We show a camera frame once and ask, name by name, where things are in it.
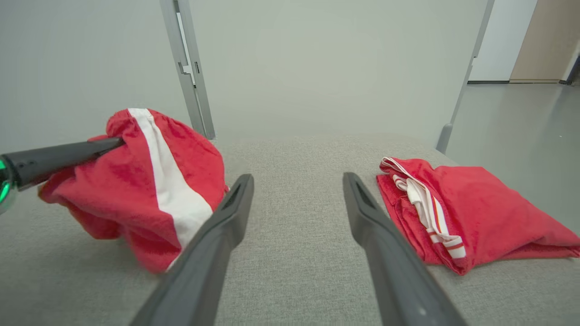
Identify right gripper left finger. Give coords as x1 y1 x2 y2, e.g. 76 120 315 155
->
129 173 255 326

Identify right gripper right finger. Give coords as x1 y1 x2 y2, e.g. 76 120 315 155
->
343 172 468 326

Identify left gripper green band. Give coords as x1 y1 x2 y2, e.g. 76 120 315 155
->
0 137 126 216

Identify red shorts with white stripe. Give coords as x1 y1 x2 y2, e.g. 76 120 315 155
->
38 108 229 274

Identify red basketball jersey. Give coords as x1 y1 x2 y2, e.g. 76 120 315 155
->
376 156 580 276

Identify beige wooden door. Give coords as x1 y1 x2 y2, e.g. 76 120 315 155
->
510 0 580 84

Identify grey partition end post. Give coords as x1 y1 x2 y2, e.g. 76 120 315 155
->
436 0 495 154

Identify grey metal partition post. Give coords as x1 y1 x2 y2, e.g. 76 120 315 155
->
159 0 216 140

